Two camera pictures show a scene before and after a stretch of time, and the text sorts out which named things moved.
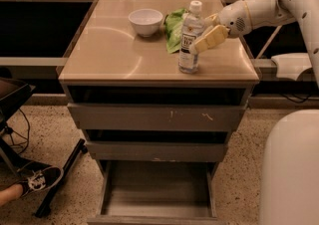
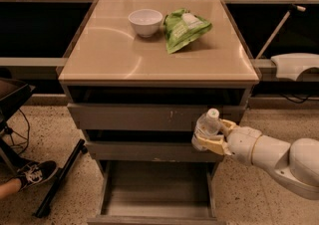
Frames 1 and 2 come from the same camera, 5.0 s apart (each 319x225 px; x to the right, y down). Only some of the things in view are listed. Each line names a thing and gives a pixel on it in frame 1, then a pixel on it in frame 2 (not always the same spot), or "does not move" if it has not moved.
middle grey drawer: [160, 150] does not move
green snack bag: [173, 30] does not move
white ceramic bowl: [146, 21] does not move
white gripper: [233, 18] to [243, 142]
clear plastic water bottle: [191, 26] to [207, 124]
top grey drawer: [158, 116] does not move
